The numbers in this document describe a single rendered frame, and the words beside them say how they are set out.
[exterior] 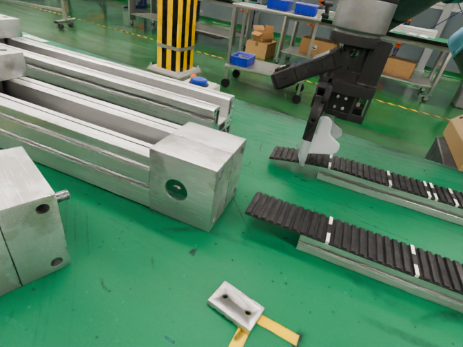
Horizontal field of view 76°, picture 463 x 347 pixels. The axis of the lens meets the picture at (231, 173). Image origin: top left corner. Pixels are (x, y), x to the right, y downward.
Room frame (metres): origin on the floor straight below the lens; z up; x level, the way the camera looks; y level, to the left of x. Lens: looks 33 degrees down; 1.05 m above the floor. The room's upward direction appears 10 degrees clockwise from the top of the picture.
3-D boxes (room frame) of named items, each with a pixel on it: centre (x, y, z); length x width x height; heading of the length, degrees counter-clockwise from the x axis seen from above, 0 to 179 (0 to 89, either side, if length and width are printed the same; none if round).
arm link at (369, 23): (0.48, -0.14, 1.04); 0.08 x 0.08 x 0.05
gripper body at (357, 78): (0.48, -0.15, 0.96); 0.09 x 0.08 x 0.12; 73
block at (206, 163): (0.35, 0.04, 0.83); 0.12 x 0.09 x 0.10; 163
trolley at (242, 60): (3.65, -0.16, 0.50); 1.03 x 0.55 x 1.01; 80
